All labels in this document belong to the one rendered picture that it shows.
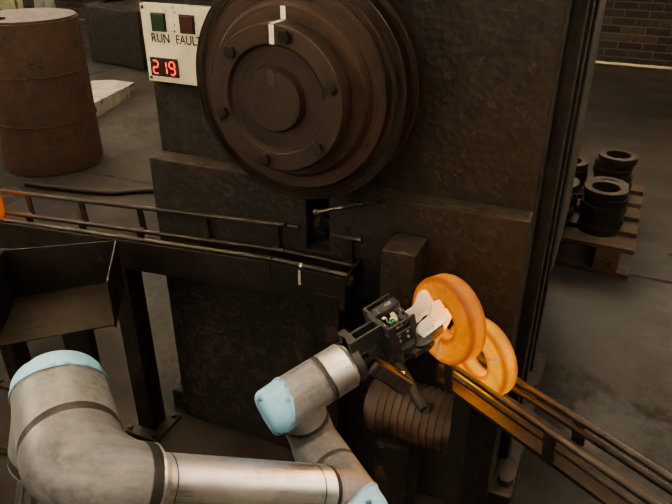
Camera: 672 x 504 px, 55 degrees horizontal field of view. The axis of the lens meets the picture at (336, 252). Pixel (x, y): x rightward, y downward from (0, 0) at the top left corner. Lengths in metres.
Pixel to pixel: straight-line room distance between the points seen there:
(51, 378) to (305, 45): 0.70
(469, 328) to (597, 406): 1.31
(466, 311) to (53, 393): 0.61
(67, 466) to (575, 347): 2.07
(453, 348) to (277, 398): 0.32
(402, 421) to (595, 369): 1.21
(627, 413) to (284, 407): 1.55
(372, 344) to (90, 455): 0.45
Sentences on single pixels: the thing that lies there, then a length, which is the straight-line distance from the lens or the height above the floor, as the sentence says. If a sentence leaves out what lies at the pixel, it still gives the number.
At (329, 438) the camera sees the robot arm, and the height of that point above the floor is 0.73.
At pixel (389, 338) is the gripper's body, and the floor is 0.86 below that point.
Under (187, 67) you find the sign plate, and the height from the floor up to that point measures 1.10.
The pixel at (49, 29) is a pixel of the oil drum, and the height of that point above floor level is 0.83.
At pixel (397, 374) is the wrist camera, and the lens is 1.07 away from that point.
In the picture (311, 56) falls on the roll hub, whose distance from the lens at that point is 1.21.
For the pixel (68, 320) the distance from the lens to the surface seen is 1.62.
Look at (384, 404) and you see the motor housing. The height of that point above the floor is 0.51.
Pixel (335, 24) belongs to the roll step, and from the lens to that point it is 1.24.
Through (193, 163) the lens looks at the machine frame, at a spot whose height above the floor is 0.87.
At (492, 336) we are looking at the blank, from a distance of 1.18.
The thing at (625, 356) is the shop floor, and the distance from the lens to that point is 2.59.
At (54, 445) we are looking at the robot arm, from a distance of 0.78.
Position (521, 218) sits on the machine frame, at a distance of 1.39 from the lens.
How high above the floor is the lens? 1.45
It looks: 28 degrees down
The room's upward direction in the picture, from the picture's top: straight up
